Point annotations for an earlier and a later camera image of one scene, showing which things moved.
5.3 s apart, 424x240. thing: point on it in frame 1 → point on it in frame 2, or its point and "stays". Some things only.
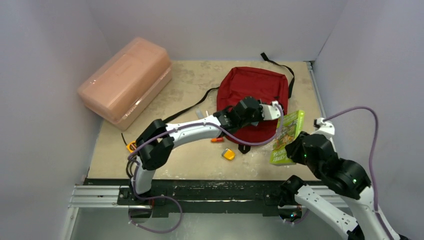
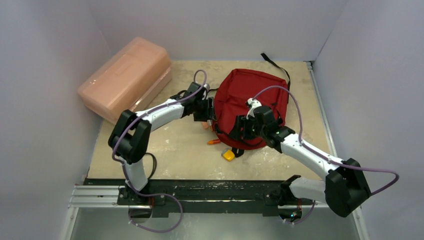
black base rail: (197, 195) stays
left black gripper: (260, 117) → (208, 113)
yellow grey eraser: (228, 154) stays
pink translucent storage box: (128, 83) stays
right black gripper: (298, 145) → (242, 127)
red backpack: (235, 84) stays
